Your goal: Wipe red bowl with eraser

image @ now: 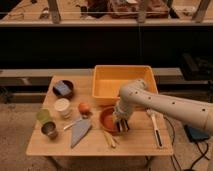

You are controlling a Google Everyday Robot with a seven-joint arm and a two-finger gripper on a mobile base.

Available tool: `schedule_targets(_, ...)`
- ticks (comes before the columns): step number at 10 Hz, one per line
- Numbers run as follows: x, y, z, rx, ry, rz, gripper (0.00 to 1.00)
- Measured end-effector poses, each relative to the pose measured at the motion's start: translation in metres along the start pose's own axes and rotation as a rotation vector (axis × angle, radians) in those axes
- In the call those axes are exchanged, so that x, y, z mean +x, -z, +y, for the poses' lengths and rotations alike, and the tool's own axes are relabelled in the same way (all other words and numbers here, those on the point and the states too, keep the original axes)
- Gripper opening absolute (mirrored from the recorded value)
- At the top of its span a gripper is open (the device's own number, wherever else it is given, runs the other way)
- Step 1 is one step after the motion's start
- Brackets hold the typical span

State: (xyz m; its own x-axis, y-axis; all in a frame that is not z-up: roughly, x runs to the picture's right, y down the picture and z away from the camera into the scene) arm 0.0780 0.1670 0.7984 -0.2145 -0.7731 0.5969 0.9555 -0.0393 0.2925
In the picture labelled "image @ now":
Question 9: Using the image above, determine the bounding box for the white handled utensil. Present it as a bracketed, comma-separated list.
[63, 116, 88, 131]

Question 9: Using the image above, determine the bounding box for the black cable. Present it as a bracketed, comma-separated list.
[163, 114, 210, 171]

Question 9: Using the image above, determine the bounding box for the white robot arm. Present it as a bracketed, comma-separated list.
[113, 79, 213, 135]

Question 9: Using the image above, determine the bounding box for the wooden utensil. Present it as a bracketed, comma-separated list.
[103, 131, 117, 148]

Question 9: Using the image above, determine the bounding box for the dark round bowl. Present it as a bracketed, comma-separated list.
[52, 80, 74, 99]

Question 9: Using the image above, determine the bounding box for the grey blue cloth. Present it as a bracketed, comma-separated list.
[71, 119, 91, 148]

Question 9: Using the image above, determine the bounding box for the black power box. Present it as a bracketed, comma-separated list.
[184, 125, 210, 142]

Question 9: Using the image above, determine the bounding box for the red bowl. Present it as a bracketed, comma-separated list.
[99, 106, 120, 134]

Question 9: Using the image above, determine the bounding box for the blue sponge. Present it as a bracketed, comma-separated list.
[54, 81, 71, 96]

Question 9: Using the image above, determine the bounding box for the orange fruit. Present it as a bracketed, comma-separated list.
[78, 102, 90, 114]

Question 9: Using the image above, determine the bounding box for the wooden table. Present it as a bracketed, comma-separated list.
[26, 76, 173, 158]

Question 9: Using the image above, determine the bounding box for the white black handled brush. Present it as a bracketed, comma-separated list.
[147, 109, 163, 148]

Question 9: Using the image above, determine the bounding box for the orange plastic tub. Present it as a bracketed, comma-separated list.
[92, 65, 158, 106]

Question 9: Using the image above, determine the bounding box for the green plastic cup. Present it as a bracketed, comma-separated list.
[36, 109, 52, 125]

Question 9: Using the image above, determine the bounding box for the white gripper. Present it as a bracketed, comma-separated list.
[112, 104, 131, 131]

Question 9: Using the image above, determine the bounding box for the white lidded jar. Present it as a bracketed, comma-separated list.
[54, 98, 71, 118]

